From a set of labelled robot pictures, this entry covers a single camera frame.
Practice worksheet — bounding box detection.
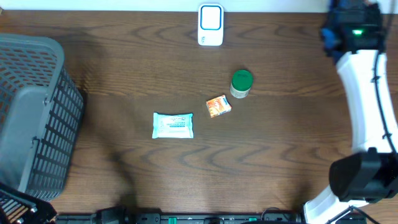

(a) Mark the orange snack packet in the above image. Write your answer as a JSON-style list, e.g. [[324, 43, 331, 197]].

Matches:
[[206, 95, 232, 118]]

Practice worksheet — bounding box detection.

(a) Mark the white wet wipes pack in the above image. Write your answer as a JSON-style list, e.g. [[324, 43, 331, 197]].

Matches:
[[152, 113, 194, 139]]

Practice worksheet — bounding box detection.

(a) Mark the green lid jar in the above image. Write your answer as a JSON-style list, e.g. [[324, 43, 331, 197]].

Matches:
[[230, 70, 254, 98]]

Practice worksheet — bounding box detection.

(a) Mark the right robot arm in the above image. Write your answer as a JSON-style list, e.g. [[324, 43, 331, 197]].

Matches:
[[302, 0, 397, 223]]

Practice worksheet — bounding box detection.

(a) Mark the white barcode scanner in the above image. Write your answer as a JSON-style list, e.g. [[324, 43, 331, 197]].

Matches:
[[197, 3, 224, 46]]

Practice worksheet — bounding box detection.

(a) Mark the grey plastic shopping basket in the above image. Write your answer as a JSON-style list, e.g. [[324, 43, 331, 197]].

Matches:
[[1, 34, 84, 201]]

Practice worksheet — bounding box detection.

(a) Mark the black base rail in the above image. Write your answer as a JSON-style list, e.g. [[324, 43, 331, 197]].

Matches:
[[53, 207, 305, 224]]

